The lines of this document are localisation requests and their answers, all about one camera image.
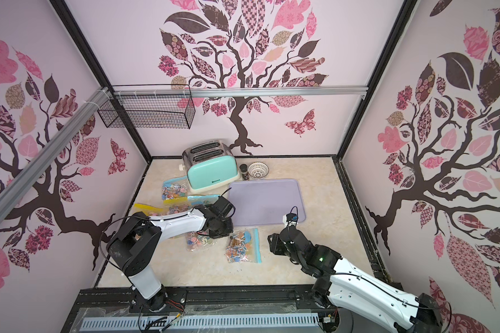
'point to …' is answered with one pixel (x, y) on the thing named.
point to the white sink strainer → (258, 170)
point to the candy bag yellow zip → (151, 211)
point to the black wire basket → (150, 112)
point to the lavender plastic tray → (265, 202)
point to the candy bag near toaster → (175, 190)
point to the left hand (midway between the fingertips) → (230, 236)
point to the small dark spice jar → (244, 168)
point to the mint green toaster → (210, 166)
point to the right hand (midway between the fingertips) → (270, 238)
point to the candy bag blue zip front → (244, 246)
